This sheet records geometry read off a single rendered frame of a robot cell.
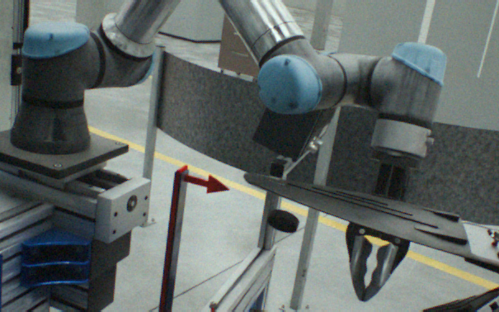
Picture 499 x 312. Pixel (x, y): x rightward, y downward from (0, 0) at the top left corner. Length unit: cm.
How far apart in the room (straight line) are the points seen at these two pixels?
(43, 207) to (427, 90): 72
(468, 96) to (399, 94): 596
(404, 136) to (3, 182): 79
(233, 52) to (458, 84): 271
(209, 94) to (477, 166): 119
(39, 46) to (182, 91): 182
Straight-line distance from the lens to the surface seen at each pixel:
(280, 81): 77
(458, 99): 683
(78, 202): 117
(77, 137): 121
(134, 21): 119
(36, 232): 119
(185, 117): 293
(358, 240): 89
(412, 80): 84
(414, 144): 84
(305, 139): 127
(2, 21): 267
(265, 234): 130
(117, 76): 125
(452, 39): 682
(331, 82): 81
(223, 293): 113
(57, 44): 116
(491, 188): 265
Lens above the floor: 143
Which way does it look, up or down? 18 degrees down
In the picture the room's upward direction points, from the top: 9 degrees clockwise
